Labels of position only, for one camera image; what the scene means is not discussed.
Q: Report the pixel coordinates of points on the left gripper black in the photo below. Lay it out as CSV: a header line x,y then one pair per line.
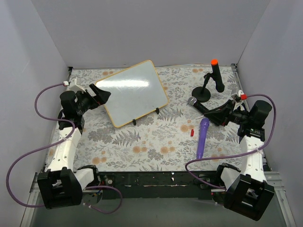
x,y
92,99

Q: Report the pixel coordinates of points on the floral table mat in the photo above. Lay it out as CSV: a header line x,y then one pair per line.
x,y
165,145

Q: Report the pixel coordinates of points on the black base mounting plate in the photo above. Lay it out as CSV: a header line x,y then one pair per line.
x,y
162,184

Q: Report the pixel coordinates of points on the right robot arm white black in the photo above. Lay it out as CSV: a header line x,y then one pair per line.
x,y
247,190

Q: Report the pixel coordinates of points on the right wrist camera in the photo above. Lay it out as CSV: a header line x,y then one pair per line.
x,y
239,97

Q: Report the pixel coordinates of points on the yellow framed whiteboard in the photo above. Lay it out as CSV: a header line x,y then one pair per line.
x,y
135,92

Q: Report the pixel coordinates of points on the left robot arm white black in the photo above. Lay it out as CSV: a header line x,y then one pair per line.
x,y
60,185

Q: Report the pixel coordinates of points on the black microphone stand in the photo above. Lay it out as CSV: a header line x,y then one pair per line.
x,y
202,94

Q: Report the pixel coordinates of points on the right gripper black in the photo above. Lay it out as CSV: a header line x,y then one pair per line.
x,y
227,113

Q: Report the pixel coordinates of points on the purple toy microphone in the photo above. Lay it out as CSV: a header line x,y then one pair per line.
x,y
204,125

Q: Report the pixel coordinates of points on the black microphone silver head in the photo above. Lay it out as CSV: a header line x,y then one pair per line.
x,y
192,101

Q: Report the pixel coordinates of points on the aluminium frame rail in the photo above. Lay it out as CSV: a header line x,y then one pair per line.
x,y
274,179

